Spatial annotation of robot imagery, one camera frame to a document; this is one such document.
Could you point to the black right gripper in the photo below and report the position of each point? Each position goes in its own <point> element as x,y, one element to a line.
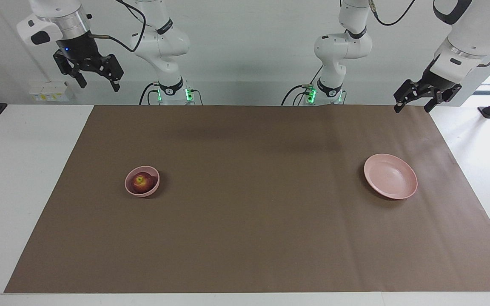
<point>81,53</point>

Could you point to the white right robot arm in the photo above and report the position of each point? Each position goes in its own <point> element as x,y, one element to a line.
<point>164,42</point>

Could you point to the brown table mat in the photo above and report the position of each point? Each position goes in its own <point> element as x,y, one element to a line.
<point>249,212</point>

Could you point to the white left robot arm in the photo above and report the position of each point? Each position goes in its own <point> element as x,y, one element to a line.
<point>343,46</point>

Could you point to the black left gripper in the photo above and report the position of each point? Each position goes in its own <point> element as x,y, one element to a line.
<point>434,83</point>

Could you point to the pink bowl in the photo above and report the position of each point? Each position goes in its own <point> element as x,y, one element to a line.
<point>156,180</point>

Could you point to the white wall socket box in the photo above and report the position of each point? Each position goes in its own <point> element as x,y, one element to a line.
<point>49,92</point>

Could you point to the pink plate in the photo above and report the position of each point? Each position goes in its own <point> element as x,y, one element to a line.
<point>391,176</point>

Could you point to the dark red apple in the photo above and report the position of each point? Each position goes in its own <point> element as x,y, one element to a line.
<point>142,183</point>

